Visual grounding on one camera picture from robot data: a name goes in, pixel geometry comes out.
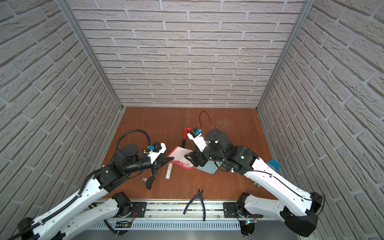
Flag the red black pipe wrench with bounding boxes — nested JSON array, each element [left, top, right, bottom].
[[182, 127, 192, 148]]

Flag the blue black pliers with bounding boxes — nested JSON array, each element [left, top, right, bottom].
[[183, 188, 207, 222]]

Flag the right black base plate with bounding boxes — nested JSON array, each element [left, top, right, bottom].
[[223, 202, 264, 219]]

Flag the pink white letter card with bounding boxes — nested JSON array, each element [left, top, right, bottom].
[[168, 147, 195, 170]]

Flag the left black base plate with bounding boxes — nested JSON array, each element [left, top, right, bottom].
[[115, 202, 147, 219]]

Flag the white slotted cable duct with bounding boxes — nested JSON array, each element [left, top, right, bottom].
[[109, 220, 241, 231]]

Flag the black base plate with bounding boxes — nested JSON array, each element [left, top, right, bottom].
[[223, 202, 264, 219], [115, 202, 147, 219]]

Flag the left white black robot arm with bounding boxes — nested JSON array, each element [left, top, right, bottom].
[[10, 129, 173, 240]]

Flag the small black clip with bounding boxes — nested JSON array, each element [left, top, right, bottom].
[[142, 176, 156, 190]]

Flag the aluminium frame rail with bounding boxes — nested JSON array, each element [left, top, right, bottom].
[[61, 191, 307, 222]]

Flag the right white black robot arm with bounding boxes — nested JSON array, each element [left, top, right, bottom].
[[185, 128, 325, 237]]

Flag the white glue stick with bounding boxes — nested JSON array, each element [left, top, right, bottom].
[[166, 164, 173, 180]]

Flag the grey blue work glove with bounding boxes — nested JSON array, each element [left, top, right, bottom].
[[252, 159, 281, 188]]

